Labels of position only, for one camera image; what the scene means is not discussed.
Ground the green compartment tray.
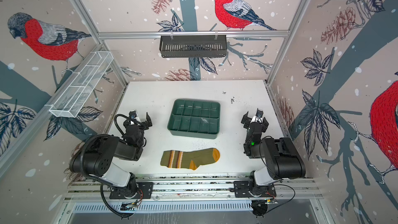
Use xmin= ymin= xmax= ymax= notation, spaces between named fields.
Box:
xmin=167 ymin=99 xmax=221 ymax=140

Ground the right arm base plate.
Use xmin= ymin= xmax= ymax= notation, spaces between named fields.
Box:
xmin=232 ymin=180 xmax=276 ymax=198

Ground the black hanging wire basket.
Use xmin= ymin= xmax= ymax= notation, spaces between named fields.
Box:
xmin=159 ymin=35 xmax=227 ymax=58

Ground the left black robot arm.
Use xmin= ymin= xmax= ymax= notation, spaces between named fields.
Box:
xmin=69 ymin=111 xmax=153 ymax=200

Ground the olive striped sock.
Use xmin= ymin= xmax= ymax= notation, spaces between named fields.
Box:
xmin=160 ymin=148 xmax=220 ymax=170

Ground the left base black cable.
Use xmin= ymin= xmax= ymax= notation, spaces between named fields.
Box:
xmin=100 ymin=183 xmax=137 ymax=219

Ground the aluminium mounting rail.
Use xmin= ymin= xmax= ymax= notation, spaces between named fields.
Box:
xmin=65 ymin=174 xmax=324 ymax=202

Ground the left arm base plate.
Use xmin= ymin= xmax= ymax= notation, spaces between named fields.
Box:
xmin=109 ymin=182 xmax=154 ymax=200

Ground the horizontal aluminium frame bar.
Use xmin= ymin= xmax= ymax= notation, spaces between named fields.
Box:
xmin=97 ymin=30 xmax=290 ymax=40

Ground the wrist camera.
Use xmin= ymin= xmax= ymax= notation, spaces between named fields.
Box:
xmin=251 ymin=109 xmax=263 ymax=124
xmin=129 ymin=110 xmax=139 ymax=124

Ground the right base black cable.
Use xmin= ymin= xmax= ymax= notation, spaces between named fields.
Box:
xmin=250 ymin=184 xmax=296 ymax=218

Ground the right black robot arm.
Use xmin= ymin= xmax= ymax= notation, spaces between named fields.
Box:
xmin=235 ymin=110 xmax=306 ymax=198

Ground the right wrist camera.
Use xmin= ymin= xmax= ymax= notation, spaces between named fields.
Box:
xmin=251 ymin=109 xmax=263 ymax=124

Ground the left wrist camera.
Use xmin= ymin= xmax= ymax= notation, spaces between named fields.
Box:
xmin=129 ymin=110 xmax=139 ymax=124

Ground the white mesh wall shelf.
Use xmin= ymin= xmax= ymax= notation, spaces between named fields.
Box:
xmin=49 ymin=51 xmax=114 ymax=118

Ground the base black cable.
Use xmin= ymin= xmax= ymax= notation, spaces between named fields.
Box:
xmin=250 ymin=184 xmax=296 ymax=218
xmin=100 ymin=183 xmax=137 ymax=219

